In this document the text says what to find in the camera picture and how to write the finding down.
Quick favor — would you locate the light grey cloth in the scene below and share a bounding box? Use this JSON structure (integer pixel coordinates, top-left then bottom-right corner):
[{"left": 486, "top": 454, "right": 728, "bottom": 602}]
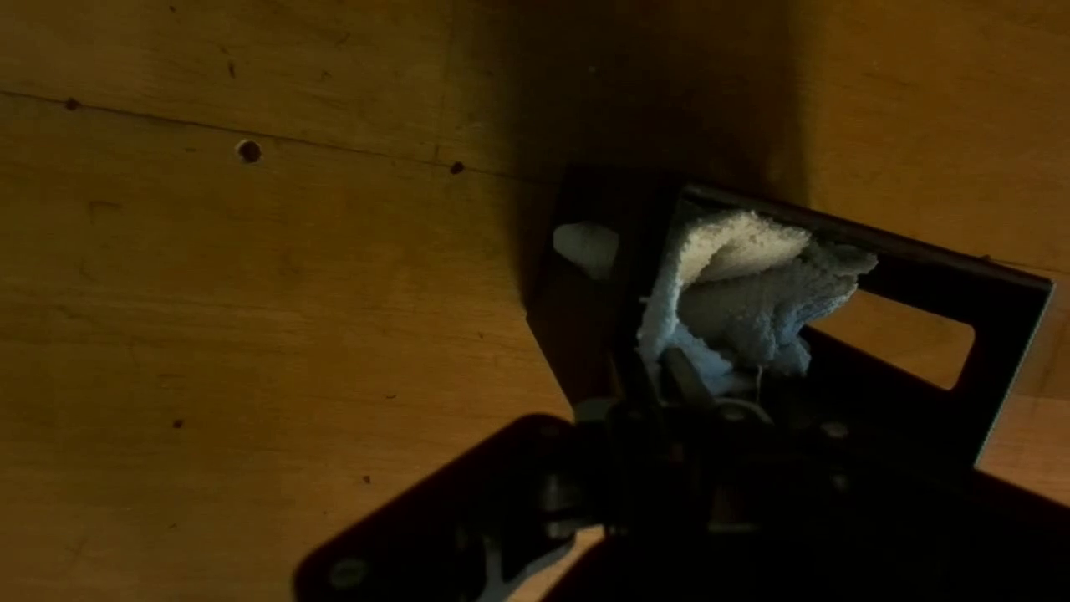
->
[{"left": 553, "top": 209, "right": 883, "bottom": 403}]

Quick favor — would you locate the black plastic crate box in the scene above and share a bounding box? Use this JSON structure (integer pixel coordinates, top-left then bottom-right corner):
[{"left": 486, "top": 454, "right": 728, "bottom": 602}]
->
[{"left": 529, "top": 163, "right": 1055, "bottom": 465}]

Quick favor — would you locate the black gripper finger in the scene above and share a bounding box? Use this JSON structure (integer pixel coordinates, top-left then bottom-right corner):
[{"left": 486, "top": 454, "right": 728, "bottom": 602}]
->
[{"left": 658, "top": 347, "right": 711, "bottom": 416}]

